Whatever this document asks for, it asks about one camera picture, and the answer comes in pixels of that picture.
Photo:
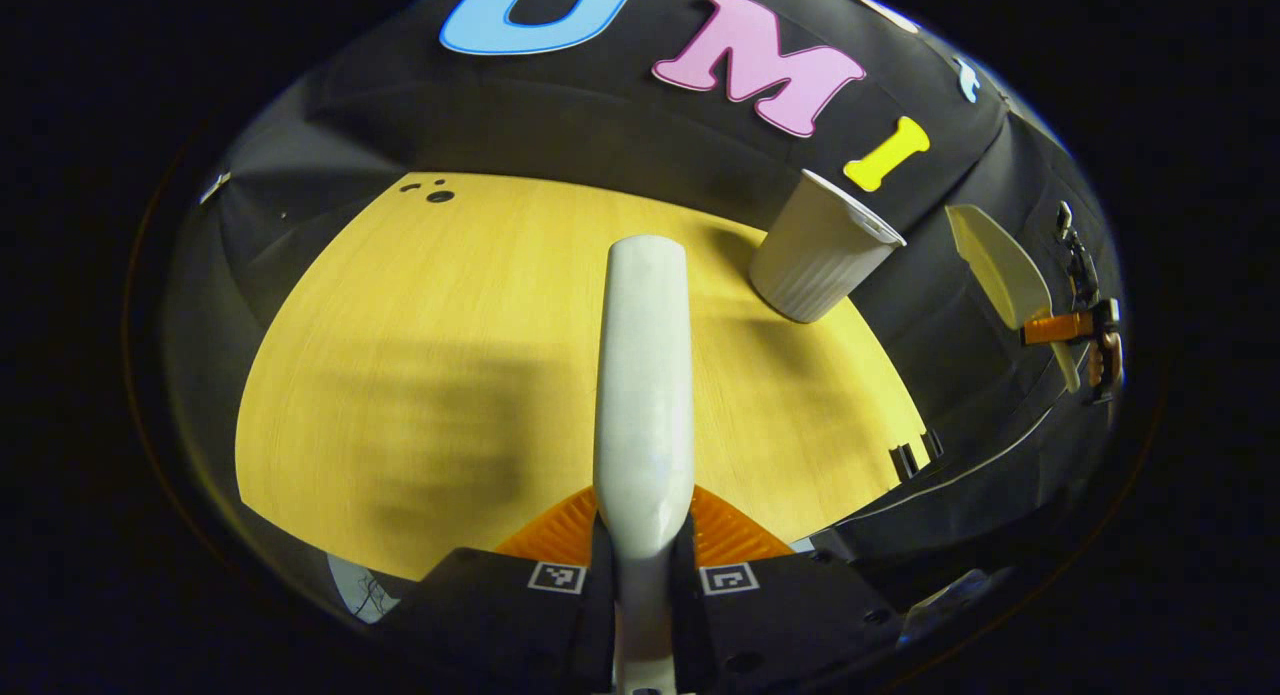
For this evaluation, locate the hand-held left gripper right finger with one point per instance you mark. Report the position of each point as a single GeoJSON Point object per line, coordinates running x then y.
{"type": "Point", "coordinates": [790, 625]}

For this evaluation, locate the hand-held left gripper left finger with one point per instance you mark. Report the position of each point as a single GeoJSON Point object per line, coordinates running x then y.
{"type": "Point", "coordinates": [500, 625]}

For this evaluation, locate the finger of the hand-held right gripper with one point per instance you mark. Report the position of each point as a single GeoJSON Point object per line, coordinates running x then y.
{"type": "Point", "coordinates": [1058, 328]}

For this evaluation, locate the white dustpan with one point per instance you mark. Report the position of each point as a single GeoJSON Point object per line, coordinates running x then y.
{"type": "Point", "coordinates": [1000, 265]}

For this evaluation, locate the white ribbed garbage bin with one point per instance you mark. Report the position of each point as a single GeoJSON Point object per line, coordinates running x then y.
{"type": "Point", "coordinates": [810, 265]}

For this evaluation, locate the small white broom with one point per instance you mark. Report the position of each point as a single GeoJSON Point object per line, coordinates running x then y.
{"type": "Point", "coordinates": [645, 395]}

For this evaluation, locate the wooden desktop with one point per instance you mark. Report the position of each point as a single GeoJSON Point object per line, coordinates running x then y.
{"type": "Point", "coordinates": [450, 305]}

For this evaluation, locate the black desk edge clamp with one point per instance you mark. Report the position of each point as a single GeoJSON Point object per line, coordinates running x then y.
{"type": "Point", "coordinates": [903, 462]}
{"type": "Point", "coordinates": [932, 445]}

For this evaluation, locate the black backdrop cloth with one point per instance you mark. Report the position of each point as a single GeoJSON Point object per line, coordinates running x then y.
{"type": "Point", "coordinates": [500, 115]}

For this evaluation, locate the silver cloth clip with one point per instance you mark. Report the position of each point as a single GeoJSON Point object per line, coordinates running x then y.
{"type": "Point", "coordinates": [214, 188]}

